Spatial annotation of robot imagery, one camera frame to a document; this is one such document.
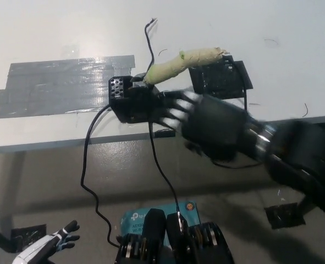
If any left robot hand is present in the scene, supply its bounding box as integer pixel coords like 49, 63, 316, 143
51, 219, 81, 252

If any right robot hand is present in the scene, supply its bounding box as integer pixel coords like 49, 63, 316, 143
156, 89, 262, 166

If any black soldering station base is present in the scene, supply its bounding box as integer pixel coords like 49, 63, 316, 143
108, 73, 185, 124

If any black robot torso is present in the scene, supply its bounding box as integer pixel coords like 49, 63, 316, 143
117, 208, 234, 264

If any black floor tape patch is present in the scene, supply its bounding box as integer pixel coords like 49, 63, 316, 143
10, 224, 47, 252
264, 202, 306, 229

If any small black tape strip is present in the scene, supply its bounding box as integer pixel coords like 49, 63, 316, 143
154, 129, 177, 138

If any teal tp-link box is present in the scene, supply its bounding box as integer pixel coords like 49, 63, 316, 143
120, 201, 201, 243

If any black metal stand leg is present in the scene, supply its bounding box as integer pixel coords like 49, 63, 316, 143
298, 192, 316, 218

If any thin black cable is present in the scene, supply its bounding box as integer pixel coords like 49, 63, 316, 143
148, 122, 185, 234

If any black power cable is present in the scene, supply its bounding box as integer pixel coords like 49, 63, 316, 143
80, 106, 120, 247

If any black wire with frayed end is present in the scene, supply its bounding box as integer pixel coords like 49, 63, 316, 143
145, 18, 159, 75

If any grey duct tape patch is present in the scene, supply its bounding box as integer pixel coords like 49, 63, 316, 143
0, 54, 137, 119

